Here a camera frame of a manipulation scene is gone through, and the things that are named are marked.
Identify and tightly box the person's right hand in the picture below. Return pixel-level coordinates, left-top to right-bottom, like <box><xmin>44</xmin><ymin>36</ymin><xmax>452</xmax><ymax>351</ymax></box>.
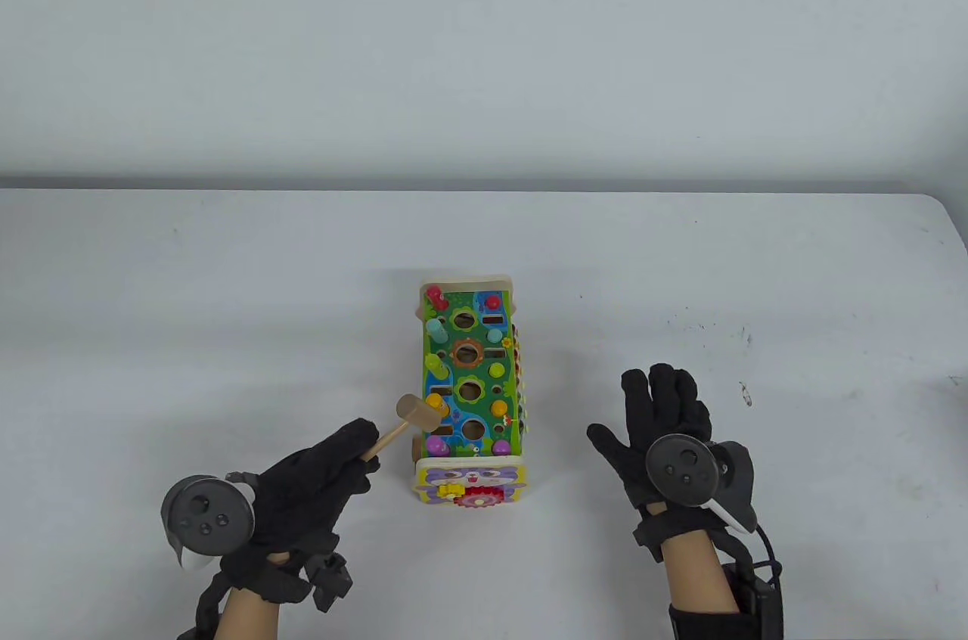
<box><xmin>587</xmin><ymin>364</ymin><xmax>733</xmax><ymax>562</ymax></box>

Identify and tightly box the person's left hand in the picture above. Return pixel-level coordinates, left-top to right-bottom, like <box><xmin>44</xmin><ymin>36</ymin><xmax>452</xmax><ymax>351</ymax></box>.
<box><xmin>219</xmin><ymin>419</ymin><xmax>381</xmax><ymax>603</ymax></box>

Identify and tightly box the small wooden hammer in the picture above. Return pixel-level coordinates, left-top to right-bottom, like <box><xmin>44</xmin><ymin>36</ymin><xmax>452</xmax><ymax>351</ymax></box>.
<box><xmin>360</xmin><ymin>394</ymin><xmax>444</xmax><ymax>464</ymax></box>

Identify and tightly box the group of colourful mole pegs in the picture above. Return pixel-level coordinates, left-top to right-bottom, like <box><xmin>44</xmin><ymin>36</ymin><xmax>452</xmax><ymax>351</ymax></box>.
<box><xmin>425</xmin><ymin>284</ymin><xmax>517</xmax><ymax>458</ymax></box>

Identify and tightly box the colourful wooden whack-a-mole toy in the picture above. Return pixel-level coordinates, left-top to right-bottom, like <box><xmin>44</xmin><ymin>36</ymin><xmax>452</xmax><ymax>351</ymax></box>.
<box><xmin>409</xmin><ymin>278</ymin><xmax>536</xmax><ymax>514</ymax></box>

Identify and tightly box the black right forearm band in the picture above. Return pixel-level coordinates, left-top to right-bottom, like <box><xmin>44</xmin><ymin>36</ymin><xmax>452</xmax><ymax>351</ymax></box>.
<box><xmin>669</xmin><ymin>601</ymin><xmax>757</xmax><ymax>640</ymax></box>

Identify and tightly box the person's right forearm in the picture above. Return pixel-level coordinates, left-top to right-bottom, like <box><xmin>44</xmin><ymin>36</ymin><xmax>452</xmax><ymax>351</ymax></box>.
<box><xmin>662</xmin><ymin>530</ymin><xmax>742</xmax><ymax>614</ymax></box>

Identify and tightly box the person's left forearm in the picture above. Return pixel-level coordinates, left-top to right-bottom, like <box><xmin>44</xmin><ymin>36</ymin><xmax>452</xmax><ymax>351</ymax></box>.
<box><xmin>216</xmin><ymin>587</ymin><xmax>282</xmax><ymax>640</ymax></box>

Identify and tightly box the grey right hand controller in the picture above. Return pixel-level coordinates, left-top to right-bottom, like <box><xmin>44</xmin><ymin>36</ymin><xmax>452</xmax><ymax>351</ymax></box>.
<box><xmin>645</xmin><ymin>434</ymin><xmax>757</xmax><ymax>535</ymax></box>

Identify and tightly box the grey hand controller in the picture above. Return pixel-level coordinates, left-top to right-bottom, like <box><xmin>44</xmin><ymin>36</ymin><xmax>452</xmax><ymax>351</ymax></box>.
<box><xmin>645</xmin><ymin>434</ymin><xmax>757</xmax><ymax>535</ymax></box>
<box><xmin>160</xmin><ymin>474</ymin><xmax>256</xmax><ymax>571</ymax></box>

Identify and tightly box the grey left hand controller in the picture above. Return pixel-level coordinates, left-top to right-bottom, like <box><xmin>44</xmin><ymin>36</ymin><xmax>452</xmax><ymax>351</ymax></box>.
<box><xmin>160</xmin><ymin>474</ymin><xmax>256</xmax><ymax>571</ymax></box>

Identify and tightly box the row of colourful xylophone bars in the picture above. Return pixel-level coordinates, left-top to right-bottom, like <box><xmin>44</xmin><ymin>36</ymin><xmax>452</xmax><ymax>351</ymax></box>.
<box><xmin>510</xmin><ymin>326</ymin><xmax>536</xmax><ymax>437</ymax></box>

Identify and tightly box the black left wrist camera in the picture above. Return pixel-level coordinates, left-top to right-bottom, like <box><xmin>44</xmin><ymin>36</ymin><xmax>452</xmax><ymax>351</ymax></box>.
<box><xmin>306</xmin><ymin>553</ymin><xmax>354</xmax><ymax>613</ymax></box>

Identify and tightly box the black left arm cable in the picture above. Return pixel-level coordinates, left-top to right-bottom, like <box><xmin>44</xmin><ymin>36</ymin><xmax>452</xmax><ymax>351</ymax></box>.
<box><xmin>178</xmin><ymin>570</ymin><xmax>229</xmax><ymax>640</ymax></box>

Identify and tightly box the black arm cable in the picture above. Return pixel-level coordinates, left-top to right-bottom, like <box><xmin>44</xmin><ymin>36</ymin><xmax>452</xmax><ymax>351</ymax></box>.
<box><xmin>751</xmin><ymin>523</ymin><xmax>781</xmax><ymax>584</ymax></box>
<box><xmin>178</xmin><ymin>570</ymin><xmax>229</xmax><ymax>640</ymax></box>

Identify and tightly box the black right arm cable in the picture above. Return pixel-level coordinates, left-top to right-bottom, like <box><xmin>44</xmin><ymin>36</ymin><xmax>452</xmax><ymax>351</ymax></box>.
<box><xmin>751</xmin><ymin>523</ymin><xmax>781</xmax><ymax>584</ymax></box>

